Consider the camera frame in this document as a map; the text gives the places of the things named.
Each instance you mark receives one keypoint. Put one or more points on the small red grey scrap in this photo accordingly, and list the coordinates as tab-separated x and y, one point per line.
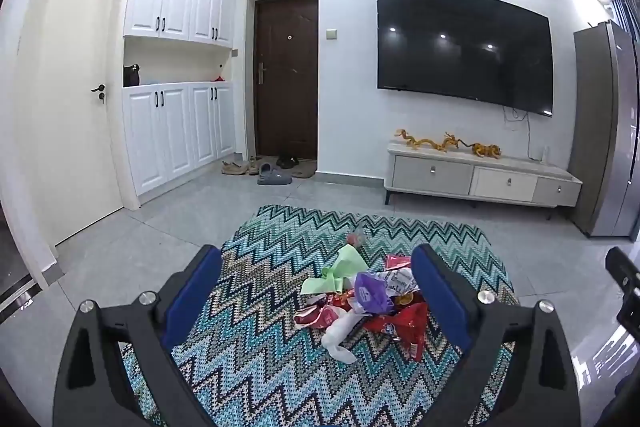
355	238

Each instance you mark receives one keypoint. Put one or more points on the white grey television cabinet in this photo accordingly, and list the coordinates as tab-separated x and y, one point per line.
450	177

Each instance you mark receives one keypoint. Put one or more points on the small white bottle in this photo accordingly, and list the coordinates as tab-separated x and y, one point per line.
546	154

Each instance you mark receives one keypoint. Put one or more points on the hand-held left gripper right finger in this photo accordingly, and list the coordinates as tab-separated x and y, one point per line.
437	292

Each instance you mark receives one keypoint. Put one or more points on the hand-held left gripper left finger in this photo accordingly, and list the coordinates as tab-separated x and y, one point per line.
195	292

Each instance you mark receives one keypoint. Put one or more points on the black wall television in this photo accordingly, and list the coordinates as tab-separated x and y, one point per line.
460	47

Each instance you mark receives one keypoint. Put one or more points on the white tissue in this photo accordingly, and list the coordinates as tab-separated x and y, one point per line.
337	332

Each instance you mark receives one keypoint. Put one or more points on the wall light switch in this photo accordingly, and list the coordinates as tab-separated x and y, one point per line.
330	34

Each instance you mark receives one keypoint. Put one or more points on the black bag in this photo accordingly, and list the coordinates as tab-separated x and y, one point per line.
131	76

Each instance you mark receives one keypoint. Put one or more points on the zigzag patterned tablecloth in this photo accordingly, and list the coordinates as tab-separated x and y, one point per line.
260	357

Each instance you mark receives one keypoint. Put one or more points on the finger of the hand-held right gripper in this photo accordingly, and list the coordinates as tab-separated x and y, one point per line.
624	274

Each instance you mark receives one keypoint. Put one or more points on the beige shoe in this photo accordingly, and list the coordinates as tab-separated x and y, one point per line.
235	168
255	164

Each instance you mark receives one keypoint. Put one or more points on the black sandals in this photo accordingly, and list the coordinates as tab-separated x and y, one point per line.
287	160

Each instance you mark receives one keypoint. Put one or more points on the red packet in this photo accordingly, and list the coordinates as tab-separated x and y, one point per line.
397	262

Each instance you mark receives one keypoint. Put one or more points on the grey refrigerator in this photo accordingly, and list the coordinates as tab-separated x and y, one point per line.
607	132

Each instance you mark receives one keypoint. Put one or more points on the golden tiger figurine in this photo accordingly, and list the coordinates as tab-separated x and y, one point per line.
486	151

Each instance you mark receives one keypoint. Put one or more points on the dark brown entrance door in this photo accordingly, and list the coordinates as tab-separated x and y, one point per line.
285	77

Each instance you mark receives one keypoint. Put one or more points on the white interior door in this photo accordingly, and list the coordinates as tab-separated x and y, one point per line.
75	132

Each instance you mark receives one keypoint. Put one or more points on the green paper wrapper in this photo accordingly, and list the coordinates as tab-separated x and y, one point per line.
345	264

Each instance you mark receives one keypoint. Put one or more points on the white lower cabinet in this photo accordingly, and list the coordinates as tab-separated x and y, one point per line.
170	137

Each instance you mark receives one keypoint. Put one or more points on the large red snack wrapper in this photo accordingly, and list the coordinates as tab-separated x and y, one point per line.
407	322

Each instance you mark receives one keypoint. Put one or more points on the small red wrapper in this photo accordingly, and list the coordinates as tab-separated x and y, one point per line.
320	316

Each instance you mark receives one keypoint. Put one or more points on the grey slipper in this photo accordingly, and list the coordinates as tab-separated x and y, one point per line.
277	179
265	169

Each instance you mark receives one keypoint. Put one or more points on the blue curtain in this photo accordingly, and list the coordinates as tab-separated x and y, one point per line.
627	14

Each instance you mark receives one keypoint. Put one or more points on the purple plastic wrapper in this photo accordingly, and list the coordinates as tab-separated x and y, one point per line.
372	292

